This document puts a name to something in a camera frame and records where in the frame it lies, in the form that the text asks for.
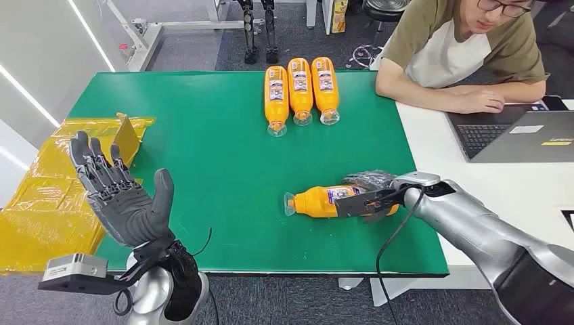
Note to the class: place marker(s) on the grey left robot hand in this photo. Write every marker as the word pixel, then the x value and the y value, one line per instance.
pixel 127 211

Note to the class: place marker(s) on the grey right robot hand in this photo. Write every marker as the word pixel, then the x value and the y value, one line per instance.
pixel 358 206

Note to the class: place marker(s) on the orange juice bottle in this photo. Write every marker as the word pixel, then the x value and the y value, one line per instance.
pixel 325 85
pixel 300 87
pixel 314 202
pixel 276 96

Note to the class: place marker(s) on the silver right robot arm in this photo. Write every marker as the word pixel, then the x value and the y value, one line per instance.
pixel 484 233

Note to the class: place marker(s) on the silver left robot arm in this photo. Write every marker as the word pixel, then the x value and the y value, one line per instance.
pixel 152 291

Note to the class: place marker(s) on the yellow plastic wrapped box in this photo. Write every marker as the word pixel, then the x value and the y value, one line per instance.
pixel 45 202

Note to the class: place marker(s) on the green table mat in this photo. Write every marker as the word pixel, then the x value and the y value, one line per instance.
pixel 224 179

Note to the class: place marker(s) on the grey laptop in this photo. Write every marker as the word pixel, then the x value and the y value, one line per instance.
pixel 515 139

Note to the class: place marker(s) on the person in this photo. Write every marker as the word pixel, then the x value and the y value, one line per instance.
pixel 444 49

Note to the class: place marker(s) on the yellow carton box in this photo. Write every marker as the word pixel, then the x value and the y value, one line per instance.
pixel 339 15

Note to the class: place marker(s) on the black round stool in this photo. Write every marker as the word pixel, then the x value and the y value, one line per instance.
pixel 385 9

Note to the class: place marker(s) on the black humanoid robot on stand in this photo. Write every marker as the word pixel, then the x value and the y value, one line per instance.
pixel 250 31

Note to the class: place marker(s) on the black flat device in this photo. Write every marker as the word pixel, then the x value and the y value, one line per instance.
pixel 570 220

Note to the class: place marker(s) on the black phone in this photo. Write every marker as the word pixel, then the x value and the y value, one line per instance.
pixel 555 103

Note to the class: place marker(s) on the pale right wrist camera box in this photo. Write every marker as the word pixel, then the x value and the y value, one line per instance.
pixel 417 178

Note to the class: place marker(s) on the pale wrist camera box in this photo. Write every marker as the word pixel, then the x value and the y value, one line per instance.
pixel 74 269
pixel 417 178

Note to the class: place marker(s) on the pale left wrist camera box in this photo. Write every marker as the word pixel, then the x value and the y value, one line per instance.
pixel 74 269

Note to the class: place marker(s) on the aluminium profile frame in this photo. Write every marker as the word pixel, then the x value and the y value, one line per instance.
pixel 145 42

